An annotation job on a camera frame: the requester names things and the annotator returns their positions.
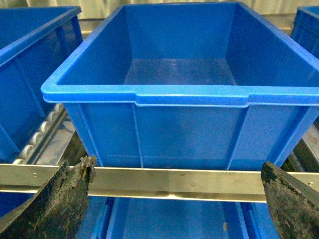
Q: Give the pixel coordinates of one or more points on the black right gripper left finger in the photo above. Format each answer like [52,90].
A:
[57,210]

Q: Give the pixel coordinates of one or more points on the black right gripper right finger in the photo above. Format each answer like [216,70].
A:
[293,205]

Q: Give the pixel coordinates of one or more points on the blue lower middle bin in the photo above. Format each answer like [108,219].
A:
[126,218]

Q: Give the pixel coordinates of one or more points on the blue lower left bin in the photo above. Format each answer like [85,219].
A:
[9,201]

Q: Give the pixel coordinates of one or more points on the blue left plastic bin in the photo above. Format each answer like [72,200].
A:
[34,42]

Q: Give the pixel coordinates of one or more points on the blue plastic bin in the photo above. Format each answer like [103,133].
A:
[189,86]
[306,29]
[34,42]

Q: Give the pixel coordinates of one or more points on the blue middle plastic bin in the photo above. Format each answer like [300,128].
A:
[189,86]

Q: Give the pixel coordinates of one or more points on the blue right plastic bin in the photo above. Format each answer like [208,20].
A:
[306,29]

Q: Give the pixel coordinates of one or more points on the metal front shelf rail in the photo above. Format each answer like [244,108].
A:
[169,184]

